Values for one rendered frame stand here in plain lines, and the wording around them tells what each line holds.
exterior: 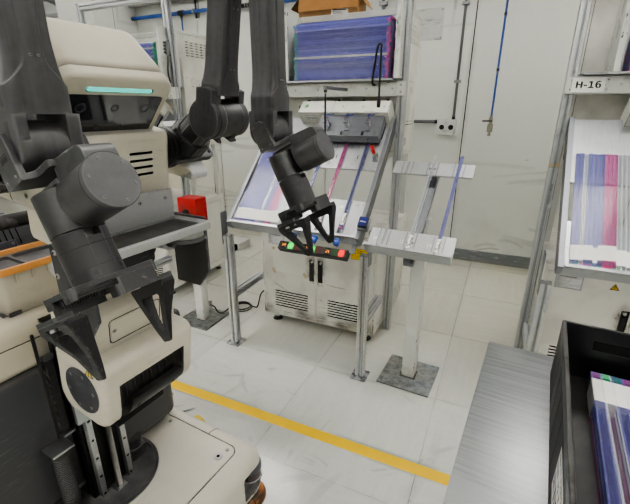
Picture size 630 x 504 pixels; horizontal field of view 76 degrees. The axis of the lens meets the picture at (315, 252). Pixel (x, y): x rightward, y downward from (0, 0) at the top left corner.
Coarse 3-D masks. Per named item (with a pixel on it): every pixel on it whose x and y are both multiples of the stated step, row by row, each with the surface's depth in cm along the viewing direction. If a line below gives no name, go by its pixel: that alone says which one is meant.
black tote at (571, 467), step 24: (576, 336) 69; (600, 336) 67; (624, 336) 65; (576, 360) 70; (600, 360) 68; (624, 360) 66; (552, 384) 67; (576, 384) 68; (552, 408) 61; (576, 408) 63; (552, 432) 56; (576, 432) 58; (552, 456) 52; (576, 456) 54; (552, 480) 49; (576, 480) 51
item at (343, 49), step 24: (312, 24) 199; (336, 24) 194; (360, 24) 190; (384, 24) 186; (312, 48) 203; (336, 48) 198; (360, 48) 193; (384, 48) 189; (312, 72) 206; (336, 72) 202; (360, 72) 196; (384, 72) 192
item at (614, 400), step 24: (600, 384) 63; (624, 384) 63; (600, 408) 58; (624, 408) 58; (600, 432) 54; (624, 432) 54; (600, 456) 51; (624, 456) 50; (600, 480) 49; (624, 480) 47
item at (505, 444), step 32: (512, 352) 80; (480, 384) 70; (512, 384) 70; (544, 384) 70; (480, 416) 63; (512, 416) 63; (544, 416) 63; (480, 448) 57; (512, 448) 57; (544, 448) 57; (480, 480) 52; (512, 480) 52; (544, 480) 52
